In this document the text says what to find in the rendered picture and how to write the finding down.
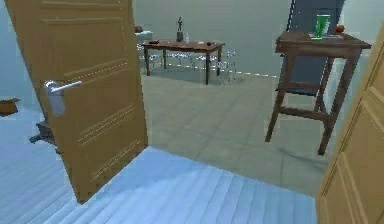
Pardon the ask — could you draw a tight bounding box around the flat grey tray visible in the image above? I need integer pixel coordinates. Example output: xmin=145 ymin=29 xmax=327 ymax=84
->
xmin=308 ymin=32 xmax=345 ymax=41

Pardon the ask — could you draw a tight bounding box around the long brown dining table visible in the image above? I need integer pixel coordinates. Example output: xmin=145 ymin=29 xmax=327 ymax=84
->
xmin=141 ymin=38 xmax=226 ymax=86

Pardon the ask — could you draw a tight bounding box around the dark figurine statue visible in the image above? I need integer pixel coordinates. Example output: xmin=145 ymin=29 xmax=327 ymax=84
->
xmin=175 ymin=16 xmax=185 ymax=43

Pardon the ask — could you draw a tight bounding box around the tan wooden room door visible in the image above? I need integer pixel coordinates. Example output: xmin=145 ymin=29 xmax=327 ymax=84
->
xmin=4 ymin=0 xmax=149 ymax=205

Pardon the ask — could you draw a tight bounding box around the dark blue door panel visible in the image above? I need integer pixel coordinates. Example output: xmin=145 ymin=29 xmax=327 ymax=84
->
xmin=275 ymin=0 xmax=346 ymax=98

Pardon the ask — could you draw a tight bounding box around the tall dark wooden side table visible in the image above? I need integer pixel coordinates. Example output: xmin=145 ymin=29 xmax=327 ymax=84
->
xmin=264 ymin=30 xmax=372 ymax=157

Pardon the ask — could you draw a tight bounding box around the grey office chair base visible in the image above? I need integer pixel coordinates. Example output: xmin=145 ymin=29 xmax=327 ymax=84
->
xmin=28 ymin=120 xmax=61 ymax=155

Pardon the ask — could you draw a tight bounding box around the green drinking cup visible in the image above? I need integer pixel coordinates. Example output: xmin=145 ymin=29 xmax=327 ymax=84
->
xmin=311 ymin=14 xmax=331 ymax=40

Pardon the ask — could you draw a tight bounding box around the tan panelled room door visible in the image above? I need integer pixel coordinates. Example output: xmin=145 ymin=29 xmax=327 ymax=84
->
xmin=315 ymin=21 xmax=384 ymax=224

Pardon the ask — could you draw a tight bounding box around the brown box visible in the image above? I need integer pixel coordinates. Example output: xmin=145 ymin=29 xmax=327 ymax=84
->
xmin=0 ymin=97 xmax=22 ymax=118

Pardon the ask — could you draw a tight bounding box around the clear wire chair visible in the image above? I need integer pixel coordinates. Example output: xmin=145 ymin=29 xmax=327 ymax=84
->
xmin=216 ymin=48 xmax=238 ymax=85

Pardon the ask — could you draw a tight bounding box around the silver door lever handle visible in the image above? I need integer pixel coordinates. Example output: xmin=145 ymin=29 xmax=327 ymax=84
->
xmin=44 ymin=79 xmax=83 ymax=117

